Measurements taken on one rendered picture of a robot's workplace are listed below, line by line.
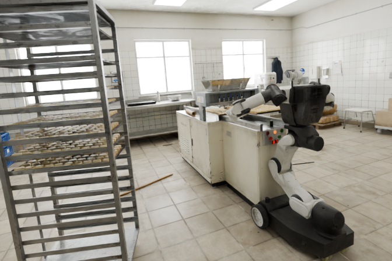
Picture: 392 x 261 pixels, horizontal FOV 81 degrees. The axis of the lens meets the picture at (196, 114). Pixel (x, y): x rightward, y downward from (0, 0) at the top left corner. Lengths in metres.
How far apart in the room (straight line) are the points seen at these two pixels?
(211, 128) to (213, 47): 3.88
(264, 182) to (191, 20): 4.73
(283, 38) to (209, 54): 2.51
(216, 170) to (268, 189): 0.72
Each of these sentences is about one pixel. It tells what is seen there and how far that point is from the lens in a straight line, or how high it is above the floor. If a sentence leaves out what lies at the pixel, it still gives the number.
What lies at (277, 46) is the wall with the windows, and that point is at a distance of 7.49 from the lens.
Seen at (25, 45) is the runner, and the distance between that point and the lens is 1.60.
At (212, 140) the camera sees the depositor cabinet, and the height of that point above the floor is 0.62.
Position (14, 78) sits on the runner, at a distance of 1.62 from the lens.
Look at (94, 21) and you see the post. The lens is 1.44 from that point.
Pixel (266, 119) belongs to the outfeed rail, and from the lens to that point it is 2.51.
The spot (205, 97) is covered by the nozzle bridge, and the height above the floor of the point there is 1.13.
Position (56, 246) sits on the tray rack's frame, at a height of 0.15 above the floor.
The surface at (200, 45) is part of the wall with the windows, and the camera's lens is 6.15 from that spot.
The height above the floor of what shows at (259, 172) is 0.45.
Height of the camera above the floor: 1.33
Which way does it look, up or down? 9 degrees down
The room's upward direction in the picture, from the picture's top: 4 degrees counter-clockwise
